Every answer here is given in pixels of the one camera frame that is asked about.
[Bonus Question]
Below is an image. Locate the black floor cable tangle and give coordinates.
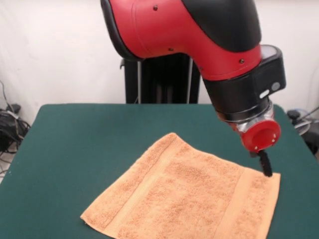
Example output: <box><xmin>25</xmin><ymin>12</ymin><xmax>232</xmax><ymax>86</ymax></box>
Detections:
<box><xmin>0</xmin><ymin>79</ymin><xmax>32</xmax><ymax>175</ymax></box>

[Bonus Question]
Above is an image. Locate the black stand base with caster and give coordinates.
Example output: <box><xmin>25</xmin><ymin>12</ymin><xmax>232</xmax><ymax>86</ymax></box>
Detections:
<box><xmin>286</xmin><ymin>109</ymin><xmax>319</xmax><ymax>160</ymax></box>

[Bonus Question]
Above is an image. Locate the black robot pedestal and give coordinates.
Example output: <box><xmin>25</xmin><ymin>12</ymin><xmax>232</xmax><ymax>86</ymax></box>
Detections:
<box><xmin>119</xmin><ymin>53</ymin><xmax>202</xmax><ymax>104</ymax></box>

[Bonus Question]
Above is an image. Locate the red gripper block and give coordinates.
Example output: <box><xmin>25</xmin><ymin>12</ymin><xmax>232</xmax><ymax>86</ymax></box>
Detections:
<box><xmin>230</xmin><ymin>119</ymin><xmax>282</xmax><ymax>178</ymax></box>

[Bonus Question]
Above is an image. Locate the dark green table cloth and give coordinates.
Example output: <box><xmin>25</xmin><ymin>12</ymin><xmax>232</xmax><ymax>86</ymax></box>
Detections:
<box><xmin>0</xmin><ymin>104</ymin><xmax>319</xmax><ymax>239</ymax></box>

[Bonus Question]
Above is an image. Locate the orange terry towel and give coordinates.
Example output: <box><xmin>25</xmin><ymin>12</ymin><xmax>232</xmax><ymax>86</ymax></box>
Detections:
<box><xmin>80</xmin><ymin>132</ymin><xmax>282</xmax><ymax>239</ymax></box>

